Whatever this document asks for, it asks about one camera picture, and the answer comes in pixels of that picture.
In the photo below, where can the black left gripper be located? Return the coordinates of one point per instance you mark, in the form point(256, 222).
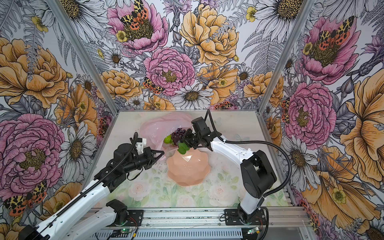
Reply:
point(148, 152)

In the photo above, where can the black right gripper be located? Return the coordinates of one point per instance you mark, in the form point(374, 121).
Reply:
point(186, 138)

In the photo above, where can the green lime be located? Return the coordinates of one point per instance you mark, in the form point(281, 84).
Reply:
point(168, 140)

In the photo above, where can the dark grape bunch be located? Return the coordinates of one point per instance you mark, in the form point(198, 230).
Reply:
point(177, 136)

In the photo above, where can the pink plastic bag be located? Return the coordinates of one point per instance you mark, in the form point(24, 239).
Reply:
point(156, 130)

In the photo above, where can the pink flower-shaped bowl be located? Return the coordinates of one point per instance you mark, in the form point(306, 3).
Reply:
point(188, 169)

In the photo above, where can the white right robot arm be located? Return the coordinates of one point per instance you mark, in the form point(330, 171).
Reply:
point(258, 175)

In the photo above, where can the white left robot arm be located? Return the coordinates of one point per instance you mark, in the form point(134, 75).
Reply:
point(59, 225)

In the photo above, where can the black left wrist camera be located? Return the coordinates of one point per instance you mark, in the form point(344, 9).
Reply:
point(127, 151)

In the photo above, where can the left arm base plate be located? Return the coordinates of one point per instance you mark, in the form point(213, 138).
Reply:
point(127, 218)

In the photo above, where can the left aluminium corner post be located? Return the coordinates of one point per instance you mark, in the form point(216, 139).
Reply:
point(70, 32)

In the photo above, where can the aluminium corner post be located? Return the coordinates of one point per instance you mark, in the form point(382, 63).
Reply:
point(70, 32)
point(291, 41)

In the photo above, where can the aluminium front rail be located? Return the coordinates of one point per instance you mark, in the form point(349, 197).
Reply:
point(283, 223)

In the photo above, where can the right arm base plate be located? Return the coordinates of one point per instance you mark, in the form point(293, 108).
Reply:
point(237, 217)

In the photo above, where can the right aluminium corner post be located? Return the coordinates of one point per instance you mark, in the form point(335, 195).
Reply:
point(291, 41)

